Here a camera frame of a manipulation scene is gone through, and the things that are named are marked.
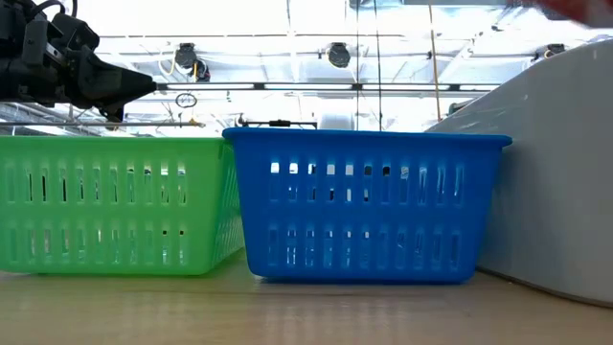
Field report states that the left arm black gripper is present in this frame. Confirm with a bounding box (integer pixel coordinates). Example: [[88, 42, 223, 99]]
[[0, 0, 158, 124]]

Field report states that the red cracker packet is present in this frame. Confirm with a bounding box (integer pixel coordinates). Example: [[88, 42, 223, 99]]
[[534, 0, 613, 28]]

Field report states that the green plastic slotted basket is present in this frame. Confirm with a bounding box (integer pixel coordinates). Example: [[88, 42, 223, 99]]
[[0, 135, 245, 277]]

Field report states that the white cylindrical fixture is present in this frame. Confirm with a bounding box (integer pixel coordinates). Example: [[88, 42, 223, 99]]
[[319, 112, 356, 131]]

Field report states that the blue plastic slotted basket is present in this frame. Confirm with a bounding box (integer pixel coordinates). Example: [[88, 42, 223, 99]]
[[222, 126, 513, 284]]

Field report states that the grey plastic bin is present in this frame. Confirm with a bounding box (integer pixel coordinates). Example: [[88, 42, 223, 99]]
[[425, 37, 613, 308]]

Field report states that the hanging black cable loop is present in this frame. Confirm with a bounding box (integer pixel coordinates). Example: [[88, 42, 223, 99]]
[[174, 91, 198, 109]]

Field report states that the long black cable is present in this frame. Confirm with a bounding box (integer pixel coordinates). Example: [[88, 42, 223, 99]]
[[372, 0, 383, 131]]

